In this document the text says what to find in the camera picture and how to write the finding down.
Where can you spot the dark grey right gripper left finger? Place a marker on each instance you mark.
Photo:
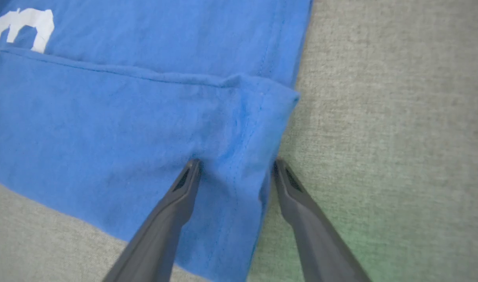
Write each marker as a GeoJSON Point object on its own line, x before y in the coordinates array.
{"type": "Point", "coordinates": [164, 231]}

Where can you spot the grey fabric sofa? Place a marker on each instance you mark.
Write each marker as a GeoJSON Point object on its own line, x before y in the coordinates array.
{"type": "Point", "coordinates": [380, 117]}

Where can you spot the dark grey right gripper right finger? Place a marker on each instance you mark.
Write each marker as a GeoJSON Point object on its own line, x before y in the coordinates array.
{"type": "Point", "coordinates": [313, 231]}

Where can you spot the blue white red-striped jersey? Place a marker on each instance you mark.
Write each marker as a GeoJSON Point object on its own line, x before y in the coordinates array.
{"type": "Point", "coordinates": [125, 117]}

